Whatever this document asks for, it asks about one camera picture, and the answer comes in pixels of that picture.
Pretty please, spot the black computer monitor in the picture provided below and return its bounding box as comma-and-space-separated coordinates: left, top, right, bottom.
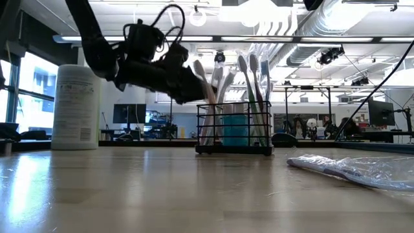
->
112, 103, 147, 124
367, 99, 396, 127

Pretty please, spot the black ceiling camera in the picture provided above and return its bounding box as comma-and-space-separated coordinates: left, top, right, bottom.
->
318, 47, 345, 65

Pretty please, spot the purple white toothbrush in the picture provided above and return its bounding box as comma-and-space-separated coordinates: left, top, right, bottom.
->
286, 154, 414, 192
248, 53, 269, 146

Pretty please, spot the white ring light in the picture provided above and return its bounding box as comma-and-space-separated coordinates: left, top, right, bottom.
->
189, 8, 208, 27

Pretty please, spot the black aluminium table frame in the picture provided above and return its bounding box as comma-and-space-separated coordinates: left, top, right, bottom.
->
0, 138, 414, 155

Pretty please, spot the silver ceiling duct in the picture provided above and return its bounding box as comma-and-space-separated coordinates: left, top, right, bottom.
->
286, 0, 373, 67

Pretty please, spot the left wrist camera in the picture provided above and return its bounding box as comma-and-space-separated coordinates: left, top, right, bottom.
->
124, 21, 166, 62

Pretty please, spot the white green wipes canister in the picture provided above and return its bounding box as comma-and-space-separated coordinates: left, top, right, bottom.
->
50, 63, 102, 151

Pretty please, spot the thin black taut cable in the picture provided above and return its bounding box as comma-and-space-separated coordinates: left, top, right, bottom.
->
334, 39, 414, 142

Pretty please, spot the black wire caddy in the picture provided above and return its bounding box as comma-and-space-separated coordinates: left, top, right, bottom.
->
195, 100, 275, 157

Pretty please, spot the blue white toothbrush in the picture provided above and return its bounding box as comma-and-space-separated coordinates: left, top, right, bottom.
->
260, 60, 272, 146

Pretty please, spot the green white toothbrush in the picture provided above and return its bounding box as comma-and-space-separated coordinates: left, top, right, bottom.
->
215, 71, 237, 145
237, 54, 268, 146

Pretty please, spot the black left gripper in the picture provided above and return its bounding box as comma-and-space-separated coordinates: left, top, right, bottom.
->
114, 45, 217, 105

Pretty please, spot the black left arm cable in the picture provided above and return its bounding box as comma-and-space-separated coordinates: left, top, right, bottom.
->
122, 3, 187, 52

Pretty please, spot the black laptop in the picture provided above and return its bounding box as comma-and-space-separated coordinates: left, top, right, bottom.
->
0, 121, 23, 140

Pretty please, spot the black ceiling light beam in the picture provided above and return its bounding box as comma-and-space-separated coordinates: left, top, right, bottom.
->
53, 34, 414, 45

